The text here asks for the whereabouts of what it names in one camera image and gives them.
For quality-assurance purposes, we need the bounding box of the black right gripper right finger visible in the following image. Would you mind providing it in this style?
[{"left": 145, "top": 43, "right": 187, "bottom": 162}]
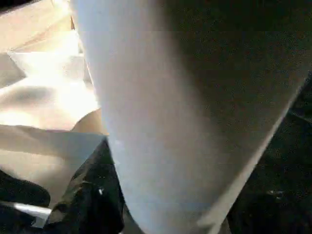
[{"left": 226, "top": 158, "right": 312, "bottom": 234}]

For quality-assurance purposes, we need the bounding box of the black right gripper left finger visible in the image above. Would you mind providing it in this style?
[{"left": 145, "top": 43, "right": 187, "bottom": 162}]
[{"left": 46, "top": 138, "right": 126, "bottom": 234}]

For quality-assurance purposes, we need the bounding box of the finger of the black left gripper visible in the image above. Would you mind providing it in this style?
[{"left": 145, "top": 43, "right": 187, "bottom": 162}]
[{"left": 0, "top": 169, "right": 51, "bottom": 208}]

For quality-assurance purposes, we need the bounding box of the white plastic table leg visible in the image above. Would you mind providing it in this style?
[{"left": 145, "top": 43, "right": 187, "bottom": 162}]
[{"left": 70, "top": 0, "right": 312, "bottom": 234}]

